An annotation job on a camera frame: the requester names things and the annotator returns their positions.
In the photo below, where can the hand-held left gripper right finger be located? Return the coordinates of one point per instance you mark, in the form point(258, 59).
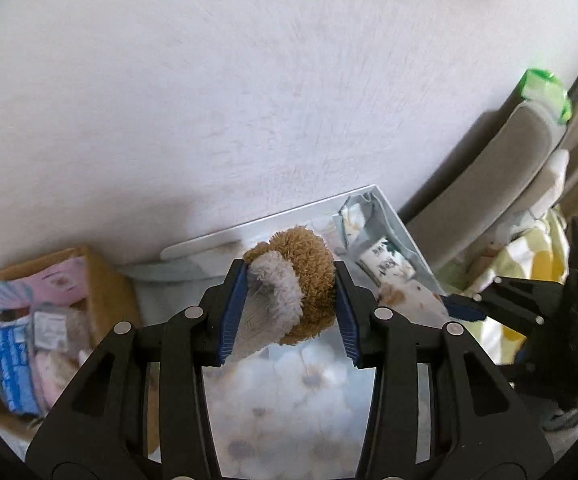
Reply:
point(346, 315)

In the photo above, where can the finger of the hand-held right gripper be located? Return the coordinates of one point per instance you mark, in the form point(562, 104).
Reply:
point(519, 305)

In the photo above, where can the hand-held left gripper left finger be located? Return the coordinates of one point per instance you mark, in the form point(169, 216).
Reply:
point(231, 310)

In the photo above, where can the brown and white fuzzy sock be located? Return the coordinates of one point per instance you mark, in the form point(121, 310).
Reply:
point(314, 280)

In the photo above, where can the white tray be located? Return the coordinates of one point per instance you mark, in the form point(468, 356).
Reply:
point(209, 242)

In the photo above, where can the cardboard box with pink print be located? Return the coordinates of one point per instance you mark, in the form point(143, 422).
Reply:
point(109, 290)

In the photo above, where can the blue packet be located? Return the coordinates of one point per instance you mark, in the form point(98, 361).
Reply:
point(16, 365)

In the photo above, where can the yellow and white blanket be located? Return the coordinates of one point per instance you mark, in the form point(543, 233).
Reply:
point(529, 260)

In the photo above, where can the white printed small packet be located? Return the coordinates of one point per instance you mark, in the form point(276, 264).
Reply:
point(386, 260)

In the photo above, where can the grey-green foil packet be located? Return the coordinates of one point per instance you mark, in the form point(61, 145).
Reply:
point(361, 217)

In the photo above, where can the floral blanket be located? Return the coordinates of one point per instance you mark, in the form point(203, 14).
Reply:
point(289, 410)

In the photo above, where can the white pillow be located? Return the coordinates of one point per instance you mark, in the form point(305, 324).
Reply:
point(551, 180)

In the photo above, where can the grey cushion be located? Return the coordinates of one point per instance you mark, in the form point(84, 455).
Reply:
point(499, 175)

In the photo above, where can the white labelled packet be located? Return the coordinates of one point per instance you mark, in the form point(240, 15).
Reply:
point(49, 330)

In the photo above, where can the pink fuzzy sock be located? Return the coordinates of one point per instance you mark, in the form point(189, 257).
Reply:
point(56, 375)

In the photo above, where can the green packet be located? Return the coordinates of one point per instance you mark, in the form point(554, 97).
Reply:
point(544, 92)

